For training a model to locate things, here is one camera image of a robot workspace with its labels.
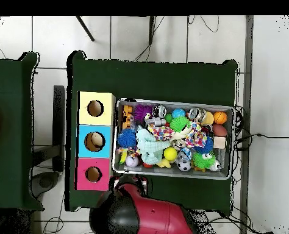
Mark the clear plastic packet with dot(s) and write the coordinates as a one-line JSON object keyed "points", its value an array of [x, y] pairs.
{"points": [[132, 123]]}

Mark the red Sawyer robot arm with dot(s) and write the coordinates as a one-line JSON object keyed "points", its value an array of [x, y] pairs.
{"points": [[159, 219]]}

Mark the wooden box with three holes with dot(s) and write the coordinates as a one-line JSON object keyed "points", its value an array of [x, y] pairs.
{"points": [[82, 185]]}

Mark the white cloth with colourful dots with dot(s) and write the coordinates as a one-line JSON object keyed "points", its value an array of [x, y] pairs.
{"points": [[159, 132]]}

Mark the silver plastic toy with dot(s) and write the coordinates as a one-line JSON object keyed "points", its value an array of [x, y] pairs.
{"points": [[158, 121]]}

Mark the mint green cloth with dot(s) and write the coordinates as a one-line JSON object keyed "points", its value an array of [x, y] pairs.
{"points": [[147, 146]]}

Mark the purple spiky toy with eyes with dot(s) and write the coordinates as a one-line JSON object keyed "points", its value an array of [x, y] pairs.
{"points": [[141, 112]]}

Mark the blue spiky rubber ball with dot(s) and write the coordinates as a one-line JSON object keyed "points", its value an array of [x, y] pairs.
{"points": [[126, 138]]}

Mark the orange toy building block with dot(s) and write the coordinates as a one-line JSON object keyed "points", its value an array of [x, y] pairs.
{"points": [[127, 114]]}

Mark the green spiky rubber ball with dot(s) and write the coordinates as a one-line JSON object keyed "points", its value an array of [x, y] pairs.
{"points": [[179, 123]]}

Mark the dark green table cloth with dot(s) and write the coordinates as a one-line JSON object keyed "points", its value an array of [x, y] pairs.
{"points": [[10, 170], [154, 80]]}

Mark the green spiky toy with eyes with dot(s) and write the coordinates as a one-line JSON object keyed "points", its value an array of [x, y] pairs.
{"points": [[203, 160]]}

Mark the brown mini football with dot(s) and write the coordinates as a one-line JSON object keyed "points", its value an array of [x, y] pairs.
{"points": [[219, 130]]}

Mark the orange mini basketball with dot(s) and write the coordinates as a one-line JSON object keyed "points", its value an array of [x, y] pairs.
{"points": [[220, 117]]}

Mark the black upright panel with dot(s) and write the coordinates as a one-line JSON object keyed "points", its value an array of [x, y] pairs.
{"points": [[59, 121]]}

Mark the black tripod leg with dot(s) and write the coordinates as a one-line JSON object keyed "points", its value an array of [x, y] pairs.
{"points": [[85, 28], [151, 29]]}

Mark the grey round stand base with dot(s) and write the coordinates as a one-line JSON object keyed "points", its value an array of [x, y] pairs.
{"points": [[45, 181]]}

